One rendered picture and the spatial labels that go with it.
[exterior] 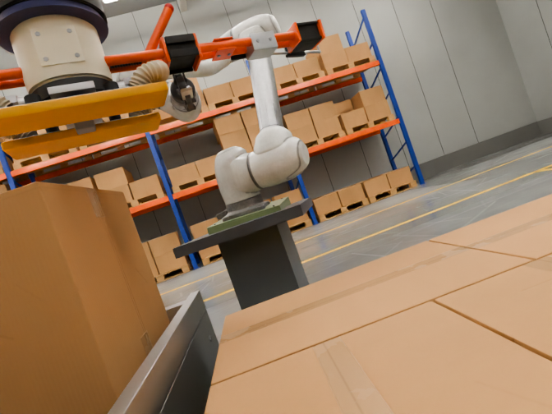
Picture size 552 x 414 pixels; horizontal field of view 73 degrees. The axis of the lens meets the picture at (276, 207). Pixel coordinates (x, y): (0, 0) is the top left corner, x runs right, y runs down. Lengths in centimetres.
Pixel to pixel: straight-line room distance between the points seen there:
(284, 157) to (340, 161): 856
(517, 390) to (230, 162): 125
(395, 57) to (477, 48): 251
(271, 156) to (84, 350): 96
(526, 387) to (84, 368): 61
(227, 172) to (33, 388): 100
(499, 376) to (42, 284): 64
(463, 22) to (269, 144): 1157
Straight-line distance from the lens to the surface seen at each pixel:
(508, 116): 1274
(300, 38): 108
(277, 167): 142
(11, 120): 82
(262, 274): 148
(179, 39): 97
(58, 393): 76
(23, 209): 72
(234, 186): 150
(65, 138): 98
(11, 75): 95
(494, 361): 51
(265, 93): 159
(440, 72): 1184
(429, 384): 49
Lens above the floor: 79
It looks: 1 degrees down
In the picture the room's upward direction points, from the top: 20 degrees counter-clockwise
